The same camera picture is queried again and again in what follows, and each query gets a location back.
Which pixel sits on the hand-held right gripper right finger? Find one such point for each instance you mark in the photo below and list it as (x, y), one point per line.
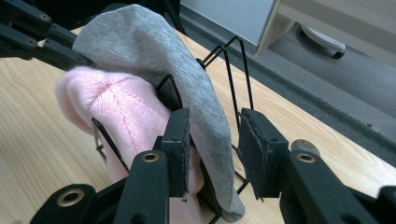
(258, 155)

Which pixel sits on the grey knit hat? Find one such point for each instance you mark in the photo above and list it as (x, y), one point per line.
(162, 56)

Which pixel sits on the pink knit hat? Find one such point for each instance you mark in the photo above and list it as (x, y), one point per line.
(124, 109)

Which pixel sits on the white cabinet panel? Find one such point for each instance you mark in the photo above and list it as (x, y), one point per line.
(230, 17)

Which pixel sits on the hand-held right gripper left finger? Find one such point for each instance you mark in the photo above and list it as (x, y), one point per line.
(177, 149)

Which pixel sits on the white power strip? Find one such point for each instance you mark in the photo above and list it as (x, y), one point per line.
(323, 40)

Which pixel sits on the light wooden furniture panel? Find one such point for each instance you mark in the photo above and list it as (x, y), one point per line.
(342, 21)

